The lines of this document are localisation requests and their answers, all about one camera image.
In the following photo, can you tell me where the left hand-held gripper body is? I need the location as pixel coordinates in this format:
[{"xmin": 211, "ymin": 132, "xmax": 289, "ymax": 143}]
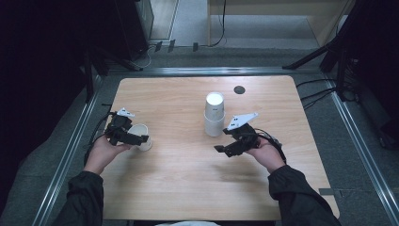
[{"xmin": 104, "ymin": 107, "xmax": 136, "ymax": 146}]

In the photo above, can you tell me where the black floor cable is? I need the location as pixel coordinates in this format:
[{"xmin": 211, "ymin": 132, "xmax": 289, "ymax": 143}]
[
  {"xmin": 295, "ymin": 77, "xmax": 337, "ymax": 89},
  {"xmin": 299, "ymin": 88, "xmax": 337, "ymax": 110}
]

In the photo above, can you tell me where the light wooden furniture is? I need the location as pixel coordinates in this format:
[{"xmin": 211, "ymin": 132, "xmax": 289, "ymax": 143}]
[{"xmin": 206, "ymin": 0, "xmax": 358, "ymax": 48}]

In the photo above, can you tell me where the person's light clothing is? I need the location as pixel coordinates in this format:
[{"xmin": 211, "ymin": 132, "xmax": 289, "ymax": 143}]
[{"xmin": 154, "ymin": 220, "xmax": 221, "ymax": 226}]

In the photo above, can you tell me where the grey tape strip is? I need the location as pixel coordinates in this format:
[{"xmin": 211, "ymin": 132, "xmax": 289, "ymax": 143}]
[{"xmin": 318, "ymin": 186, "xmax": 336, "ymax": 197}]

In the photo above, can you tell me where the black tripod stand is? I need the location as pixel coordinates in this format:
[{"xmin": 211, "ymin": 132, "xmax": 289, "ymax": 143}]
[{"xmin": 281, "ymin": 0, "xmax": 359, "ymax": 102}]

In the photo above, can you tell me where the white floor cable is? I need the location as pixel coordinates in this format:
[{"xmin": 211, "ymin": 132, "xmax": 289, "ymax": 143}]
[{"xmin": 133, "ymin": 43, "xmax": 158, "ymax": 71}]

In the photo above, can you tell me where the person's right hand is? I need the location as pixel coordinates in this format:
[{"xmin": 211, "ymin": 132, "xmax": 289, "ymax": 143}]
[{"xmin": 246, "ymin": 137, "xmax": 286, "ymax": 174}]

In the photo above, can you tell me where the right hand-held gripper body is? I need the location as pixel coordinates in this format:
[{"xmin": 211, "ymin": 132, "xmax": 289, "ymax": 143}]
[{"xmin": 226, "ymin": 112, "xmax": 262, "ymax": 155}]

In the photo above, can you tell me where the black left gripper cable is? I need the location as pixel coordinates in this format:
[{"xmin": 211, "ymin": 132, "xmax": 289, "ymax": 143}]
[{"xmin": 83, "ymin": 110, "xmax": 118, "ymax": 165}]

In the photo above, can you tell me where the white paper cup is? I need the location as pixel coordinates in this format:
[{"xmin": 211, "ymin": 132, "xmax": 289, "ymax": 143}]
[
  {"xmin": 203, "ymin": 111, "xmax": 227, "ymax": 137},
  {"xmin": 205, "ymin": 91, "xmax": 226, "ymax": 122},
  {"xmin": 127, "ymin": 123, "xmax": 154, "ymax": 153}
]

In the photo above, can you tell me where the black hanging cable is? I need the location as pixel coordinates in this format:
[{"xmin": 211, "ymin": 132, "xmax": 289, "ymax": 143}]
[{"xmin": 209, "ymin": 0, "xmax": 228, "ymax": 48}]

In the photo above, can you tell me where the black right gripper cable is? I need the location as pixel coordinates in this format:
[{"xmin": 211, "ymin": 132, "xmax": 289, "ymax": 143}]
[{"xmin": 253, "ymin": 127, "xmax": 287, "ymax": 165}]

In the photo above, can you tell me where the metal frame rail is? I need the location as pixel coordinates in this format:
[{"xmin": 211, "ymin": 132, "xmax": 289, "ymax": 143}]
[
  {"xmin": 325, "ymin": 74, "xmax": 399, "ymax": 226},
  {"xmin": 105, "ymin": 66, "xmax": 325, "ymax": 77},
  {"xmin": 31, "ymin": 74, "xmax": 105, "ymax": 226}
]

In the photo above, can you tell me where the black cabinet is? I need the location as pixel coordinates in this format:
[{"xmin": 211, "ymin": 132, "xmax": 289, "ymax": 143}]
[{"xmin": 114, "ymin": 0, "xmax": 155, "ymax": 61}]

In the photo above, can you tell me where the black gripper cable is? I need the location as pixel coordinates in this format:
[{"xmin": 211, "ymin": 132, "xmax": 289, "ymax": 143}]
[
  {"xmin": 83, "ymin": 110, "xmax": 118, "ymax": 165},
  {"xmin": 253, "ymin": 127, "xmax": 287, "ymax": 165}
]

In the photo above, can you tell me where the person's left hand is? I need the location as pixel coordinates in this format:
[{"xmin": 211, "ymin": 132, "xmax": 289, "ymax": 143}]
[{"xmin": 84, "ymin": 135, "xmax": 133, "ymax": 175}]

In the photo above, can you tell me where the black metal stand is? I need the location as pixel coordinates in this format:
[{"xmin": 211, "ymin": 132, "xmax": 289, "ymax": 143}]
[{"xmin": 82, "ymin": 46, "xmax": 144, "ymax": 102}]

